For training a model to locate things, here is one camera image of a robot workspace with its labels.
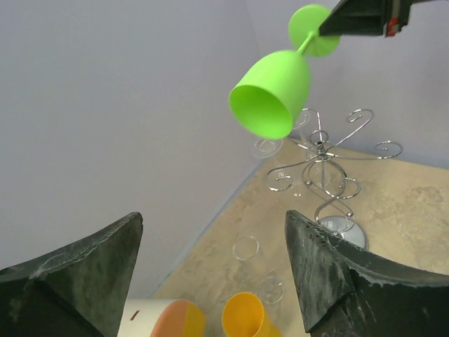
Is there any tall clear champagne flute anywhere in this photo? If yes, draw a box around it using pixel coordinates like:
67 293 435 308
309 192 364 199
232 235 285 305

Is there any short clear wine glass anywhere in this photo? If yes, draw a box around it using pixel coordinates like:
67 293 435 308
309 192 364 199
251 111 311 159

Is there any green plastic wine glass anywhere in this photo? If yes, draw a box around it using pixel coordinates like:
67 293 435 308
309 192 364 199
229 4 340 140

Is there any chrome wine glass rack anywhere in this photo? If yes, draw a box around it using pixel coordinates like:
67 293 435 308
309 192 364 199
264 107 403 249

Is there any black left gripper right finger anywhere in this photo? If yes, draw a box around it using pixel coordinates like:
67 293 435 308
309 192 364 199
285 210 448 337

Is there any yellow plastic wine glass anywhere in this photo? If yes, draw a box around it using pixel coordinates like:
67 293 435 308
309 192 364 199
221 292 281 337

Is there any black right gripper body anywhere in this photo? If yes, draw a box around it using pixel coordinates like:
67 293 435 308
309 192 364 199
384 0 434 37

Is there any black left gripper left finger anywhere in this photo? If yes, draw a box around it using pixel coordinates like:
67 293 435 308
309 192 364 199
1 212 143 336

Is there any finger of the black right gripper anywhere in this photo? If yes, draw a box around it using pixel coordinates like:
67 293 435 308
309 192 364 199
319 0 391 36

